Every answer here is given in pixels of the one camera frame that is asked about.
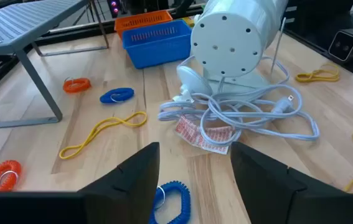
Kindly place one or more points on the long yellow rubber band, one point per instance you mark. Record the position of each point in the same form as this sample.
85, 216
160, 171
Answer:
61, 154

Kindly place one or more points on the white round mounting plate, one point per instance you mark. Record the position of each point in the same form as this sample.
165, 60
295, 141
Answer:
191, 81

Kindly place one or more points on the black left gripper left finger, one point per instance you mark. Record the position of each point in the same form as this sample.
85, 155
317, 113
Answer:
126, 196

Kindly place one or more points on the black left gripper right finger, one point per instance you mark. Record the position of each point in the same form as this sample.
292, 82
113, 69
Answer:
266, 193

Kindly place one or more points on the orange plastic basket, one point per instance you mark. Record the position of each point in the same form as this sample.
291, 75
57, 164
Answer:
142, 19

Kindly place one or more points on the white spotlight lamp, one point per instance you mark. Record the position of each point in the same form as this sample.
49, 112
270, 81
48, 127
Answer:
226, 37

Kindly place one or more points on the blue plastic basket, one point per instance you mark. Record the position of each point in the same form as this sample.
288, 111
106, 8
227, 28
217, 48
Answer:
157, 51

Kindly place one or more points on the grey perforated metal shelf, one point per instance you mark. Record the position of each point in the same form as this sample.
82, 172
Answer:
14, 28

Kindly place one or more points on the black device with pink lights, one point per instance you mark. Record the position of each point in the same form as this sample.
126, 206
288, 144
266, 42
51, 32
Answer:
114, 7

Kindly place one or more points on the blue spiral wrist coil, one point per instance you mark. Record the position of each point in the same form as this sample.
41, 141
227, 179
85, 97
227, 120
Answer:
185, 202
126, 92

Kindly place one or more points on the black table-level camera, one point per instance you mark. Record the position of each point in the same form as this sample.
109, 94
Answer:
344, 46

